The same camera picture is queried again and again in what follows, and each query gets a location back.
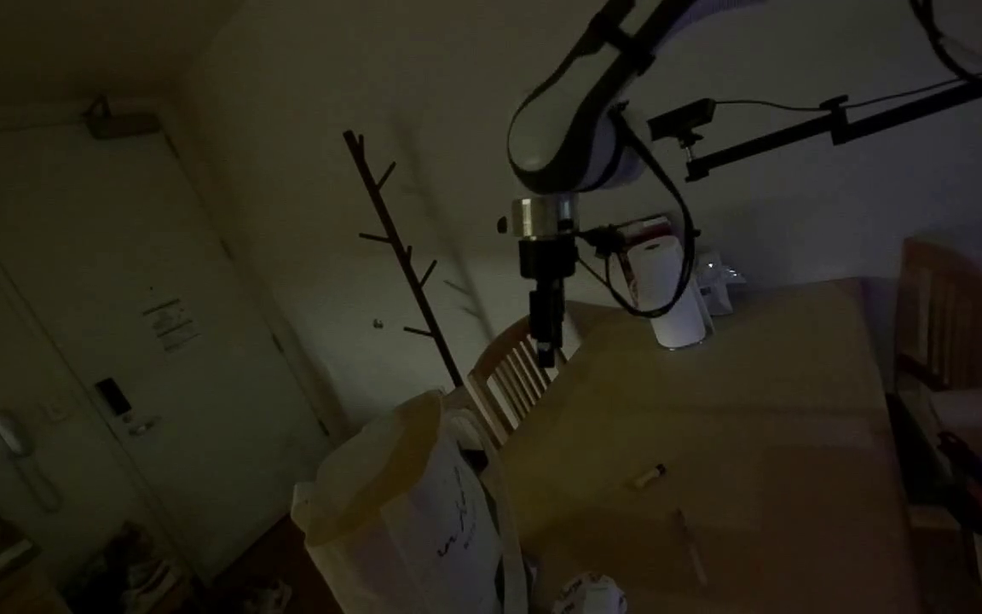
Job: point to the dark coat rack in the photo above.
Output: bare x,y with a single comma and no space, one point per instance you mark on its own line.
401,247

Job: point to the pale thin stick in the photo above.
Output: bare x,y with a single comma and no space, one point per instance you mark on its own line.
694,550

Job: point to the camera on mount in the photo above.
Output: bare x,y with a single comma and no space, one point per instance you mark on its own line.
798,141

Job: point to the paper notice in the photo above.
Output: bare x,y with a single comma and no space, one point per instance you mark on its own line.
171,324

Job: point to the round white printed packet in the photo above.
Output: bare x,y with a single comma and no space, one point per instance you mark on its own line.
589,595

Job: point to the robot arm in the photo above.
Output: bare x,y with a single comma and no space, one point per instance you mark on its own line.
572,128

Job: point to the wooden slatted chair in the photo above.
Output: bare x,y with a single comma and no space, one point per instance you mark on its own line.
512,379

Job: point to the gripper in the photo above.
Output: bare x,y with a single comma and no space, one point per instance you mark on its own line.
547,294

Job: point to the door closer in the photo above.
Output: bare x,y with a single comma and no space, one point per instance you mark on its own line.
120,121

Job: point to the white paper towel roll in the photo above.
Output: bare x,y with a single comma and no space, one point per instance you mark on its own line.
668,290

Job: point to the door lock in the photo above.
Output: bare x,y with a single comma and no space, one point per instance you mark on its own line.
120,405

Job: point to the white door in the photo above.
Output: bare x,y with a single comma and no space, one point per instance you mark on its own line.
116,341

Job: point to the white bag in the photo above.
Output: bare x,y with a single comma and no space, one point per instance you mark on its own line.
406,512

